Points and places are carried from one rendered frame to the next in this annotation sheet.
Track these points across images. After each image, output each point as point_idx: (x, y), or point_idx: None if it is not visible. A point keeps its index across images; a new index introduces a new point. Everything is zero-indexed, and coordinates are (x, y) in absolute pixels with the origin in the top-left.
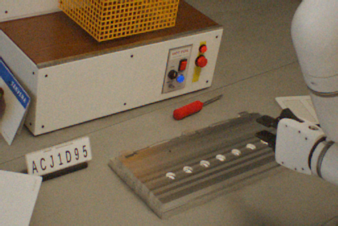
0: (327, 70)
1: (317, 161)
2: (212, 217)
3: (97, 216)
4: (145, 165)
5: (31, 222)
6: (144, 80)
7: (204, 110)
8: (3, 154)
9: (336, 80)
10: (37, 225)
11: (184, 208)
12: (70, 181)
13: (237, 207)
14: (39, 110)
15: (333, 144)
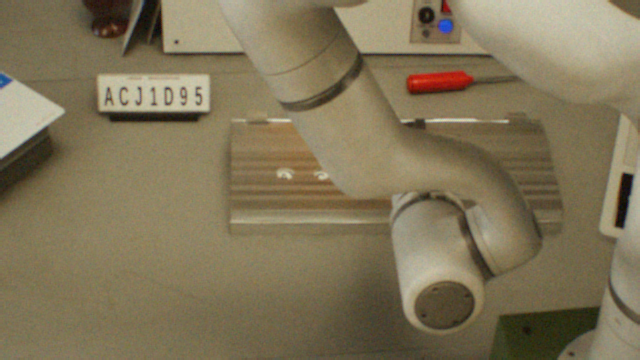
0: (259, 63)
1: (391, 221)
2: (311, 259)
3: (146, 195)
4: (262, 145)
5: (53, 171)
6: (370, 13)
7: (473, 90)
8: (102, 66)
9: (280, 84)
10: (58, 177)
11: (276, 230)
12: (156, 133)
13: (366, 261)
14: (168, 15)
15: (421, 202)
